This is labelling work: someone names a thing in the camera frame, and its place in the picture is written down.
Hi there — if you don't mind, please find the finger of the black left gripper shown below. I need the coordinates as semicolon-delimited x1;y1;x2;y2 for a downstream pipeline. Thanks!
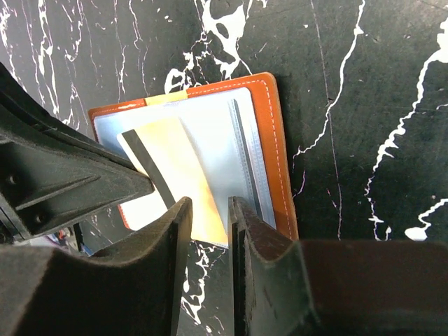
1;66;154;242

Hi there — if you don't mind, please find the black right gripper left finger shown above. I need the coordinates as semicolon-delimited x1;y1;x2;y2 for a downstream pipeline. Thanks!
1;197;193;335

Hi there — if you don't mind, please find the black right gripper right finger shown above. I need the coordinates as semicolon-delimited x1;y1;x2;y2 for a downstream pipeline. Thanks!
228;197;447;335

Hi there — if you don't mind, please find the gold card with magnetic stripe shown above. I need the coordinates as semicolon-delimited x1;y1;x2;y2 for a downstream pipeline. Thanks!
117;118;228;246

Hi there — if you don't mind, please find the brown leather card holder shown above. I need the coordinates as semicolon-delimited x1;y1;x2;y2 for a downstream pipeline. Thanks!
88;72;298;240

